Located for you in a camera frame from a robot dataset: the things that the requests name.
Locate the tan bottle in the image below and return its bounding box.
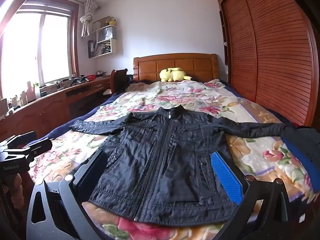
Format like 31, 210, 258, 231
26, 81, 35, 101

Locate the floral blanket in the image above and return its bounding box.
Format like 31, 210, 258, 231
30, 79, 315, 240

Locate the wooden chair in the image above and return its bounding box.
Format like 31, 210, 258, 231
110, 69, 129, 94

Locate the white paper bag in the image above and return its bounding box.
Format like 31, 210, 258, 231
97, 26, 114, 43

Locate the wooden framed window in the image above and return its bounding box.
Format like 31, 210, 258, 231
0, 0, 80, 100

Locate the yellow plush toy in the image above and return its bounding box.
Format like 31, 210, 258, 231
159, 67, 193, 82

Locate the black camera equipment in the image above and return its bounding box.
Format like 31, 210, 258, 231
70, 75, 89, 84

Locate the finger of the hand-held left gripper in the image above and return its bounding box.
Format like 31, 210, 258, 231
9, 139, 53, 158
0, 131, 37, 150

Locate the white wall shelf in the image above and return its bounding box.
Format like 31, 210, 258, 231
88, 16, 118, 59

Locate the person's left hand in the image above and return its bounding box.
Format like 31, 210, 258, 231
0, 172, 25, 203

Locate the dark blue folded garment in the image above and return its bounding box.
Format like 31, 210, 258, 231
280, 126, 320, 188

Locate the black quilted jacket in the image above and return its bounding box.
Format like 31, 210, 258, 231
69, 106, 298, 223

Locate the wooden bed headboard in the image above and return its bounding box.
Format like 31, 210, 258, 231
133, 53, 219, 83

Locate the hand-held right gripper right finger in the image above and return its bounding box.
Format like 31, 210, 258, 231
211, 151, 292, 240

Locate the tied beige curtain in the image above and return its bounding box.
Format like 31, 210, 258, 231
80, 0, 100, 38

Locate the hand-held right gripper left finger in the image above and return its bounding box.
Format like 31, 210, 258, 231
26, 149, 108, 240

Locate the wooden louvred wardrobe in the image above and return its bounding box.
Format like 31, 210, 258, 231
214, 0, 319, 128

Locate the wooden desk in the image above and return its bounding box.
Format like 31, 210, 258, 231
0, 76, 112, 143

